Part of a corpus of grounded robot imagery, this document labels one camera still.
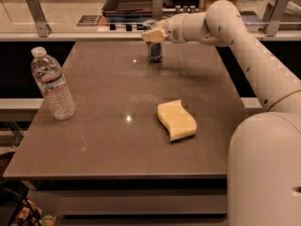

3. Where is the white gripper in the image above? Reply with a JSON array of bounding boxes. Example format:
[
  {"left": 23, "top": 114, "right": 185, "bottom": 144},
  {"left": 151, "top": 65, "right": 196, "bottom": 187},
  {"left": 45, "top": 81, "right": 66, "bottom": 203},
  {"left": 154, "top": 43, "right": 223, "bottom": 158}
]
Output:
[{"left": 142, "top": 13, "right": 187, "bottom": 43}]

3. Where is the red bull can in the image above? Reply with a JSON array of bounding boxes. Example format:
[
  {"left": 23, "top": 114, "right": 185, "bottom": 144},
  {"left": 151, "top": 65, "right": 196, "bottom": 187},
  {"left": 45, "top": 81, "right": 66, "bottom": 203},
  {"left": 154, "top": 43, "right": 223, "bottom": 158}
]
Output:
[{"left": 143, "top": 20, "right": 162, "bottom": 62}]

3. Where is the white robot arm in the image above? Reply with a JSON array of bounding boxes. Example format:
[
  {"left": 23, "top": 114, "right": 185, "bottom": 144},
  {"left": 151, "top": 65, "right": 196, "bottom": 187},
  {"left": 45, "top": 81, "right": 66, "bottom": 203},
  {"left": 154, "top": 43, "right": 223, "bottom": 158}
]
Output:
[{"left": 142, "top": 0, "right": 301, "bottom": 226}]

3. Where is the dark open tray box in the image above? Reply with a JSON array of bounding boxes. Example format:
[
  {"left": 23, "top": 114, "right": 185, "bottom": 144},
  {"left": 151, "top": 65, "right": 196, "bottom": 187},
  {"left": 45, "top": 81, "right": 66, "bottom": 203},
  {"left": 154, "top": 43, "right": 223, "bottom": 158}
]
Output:
[{"left": 103, "top": 0, "right": 152, "bottom": 14}]

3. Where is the yellow wavy sponge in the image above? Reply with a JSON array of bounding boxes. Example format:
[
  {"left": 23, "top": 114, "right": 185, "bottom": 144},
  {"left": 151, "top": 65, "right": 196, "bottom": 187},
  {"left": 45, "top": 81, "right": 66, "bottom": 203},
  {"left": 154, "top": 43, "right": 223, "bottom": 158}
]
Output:
[{"left": 157, "top": 100, "right": 197, "bottom": 141}]

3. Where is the clear plastic water bottle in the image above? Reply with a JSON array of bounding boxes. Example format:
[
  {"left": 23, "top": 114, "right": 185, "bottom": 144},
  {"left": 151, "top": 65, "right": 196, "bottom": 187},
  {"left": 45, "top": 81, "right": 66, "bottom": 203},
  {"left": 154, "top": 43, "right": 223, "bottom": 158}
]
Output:
[{"left": 31, "top": 47, "right": 76, "bottom": 121}]

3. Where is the middle metal rail bracket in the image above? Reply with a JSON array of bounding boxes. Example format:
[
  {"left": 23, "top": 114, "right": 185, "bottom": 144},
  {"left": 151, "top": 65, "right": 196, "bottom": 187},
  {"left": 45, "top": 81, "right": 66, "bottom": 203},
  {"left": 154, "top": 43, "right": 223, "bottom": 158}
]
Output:
[{"left": 152, "top": 0, "right": 164, "bottom": 20}]

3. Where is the metal rail bracket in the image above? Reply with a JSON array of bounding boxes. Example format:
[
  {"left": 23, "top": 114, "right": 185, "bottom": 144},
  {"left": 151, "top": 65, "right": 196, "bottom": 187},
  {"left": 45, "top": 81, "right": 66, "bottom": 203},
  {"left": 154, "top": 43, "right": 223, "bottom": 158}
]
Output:
[
  {"left": 152, "top": 0, "right": 164, "bottom": 20},
  {"left": 262, "top": 0, "right": 291, "bottom": 37},
  {"left": 25, "top": 0, "right": 52, "bottom": 38}
]

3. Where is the left metal rail bracket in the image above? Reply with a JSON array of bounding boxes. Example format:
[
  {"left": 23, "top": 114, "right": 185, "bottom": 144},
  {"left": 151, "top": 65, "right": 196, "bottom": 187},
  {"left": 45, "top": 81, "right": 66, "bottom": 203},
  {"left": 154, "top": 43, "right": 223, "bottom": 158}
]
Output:
[{"left": 25, "top": 0, "right": 52, "bottom": 38}]

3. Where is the right metal rail bracket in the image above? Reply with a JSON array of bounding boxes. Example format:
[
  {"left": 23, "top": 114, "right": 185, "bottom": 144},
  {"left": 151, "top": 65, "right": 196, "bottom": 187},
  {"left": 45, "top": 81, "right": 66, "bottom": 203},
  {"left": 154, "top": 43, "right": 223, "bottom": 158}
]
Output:
[{"left": 262, "top": 0, "right": 291, "bottom": 37}]

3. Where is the black wire rack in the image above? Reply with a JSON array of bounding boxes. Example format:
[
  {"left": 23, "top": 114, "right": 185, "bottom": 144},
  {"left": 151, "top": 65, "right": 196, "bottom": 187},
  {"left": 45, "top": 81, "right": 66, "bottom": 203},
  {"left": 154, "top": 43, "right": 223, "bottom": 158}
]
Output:
[{"left": 0, "top": 182, "right": 41, "bottom": 226}]

